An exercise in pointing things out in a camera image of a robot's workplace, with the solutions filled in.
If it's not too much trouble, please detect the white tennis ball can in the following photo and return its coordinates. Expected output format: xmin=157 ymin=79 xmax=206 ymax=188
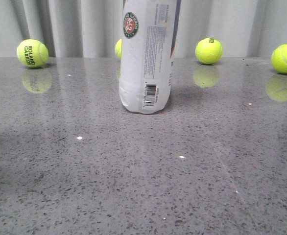
xmin=119 ymin=0 xmax=181 ymax=114

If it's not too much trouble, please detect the Head Team tennis ball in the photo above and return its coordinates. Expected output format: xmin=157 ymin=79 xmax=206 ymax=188
xmin=115 ymin=39 xmax=122 ymax=59

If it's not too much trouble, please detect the Wilson tennis ball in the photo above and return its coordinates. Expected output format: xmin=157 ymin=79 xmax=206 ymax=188
xmin=195 ymin=38 xmax=223 ymax=65

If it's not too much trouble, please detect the Roland Garros tennis ball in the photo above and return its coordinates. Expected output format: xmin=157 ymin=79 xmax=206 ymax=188
xmin=17 ymin=39 xmax=49 ymax=68

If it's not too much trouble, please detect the plain yellow tennis ball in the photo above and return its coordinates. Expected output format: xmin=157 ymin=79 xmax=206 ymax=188
xmin=271 ymin=44 xmax=287 ymax=74

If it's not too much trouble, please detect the grey curtain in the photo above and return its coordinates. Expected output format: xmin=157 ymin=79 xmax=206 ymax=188
xmin=0 ymin=0 xmax=287 ymax=58

